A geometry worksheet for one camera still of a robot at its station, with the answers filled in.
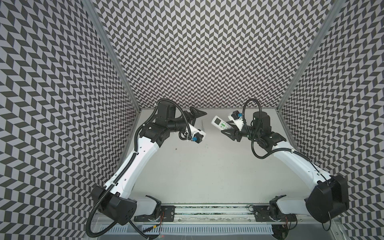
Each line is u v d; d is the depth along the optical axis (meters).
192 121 0.59
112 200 0.37
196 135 0.56
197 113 0.59
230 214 0.75
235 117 0.64
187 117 0.59
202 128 1.08
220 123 0.74
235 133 0.67
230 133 0.72
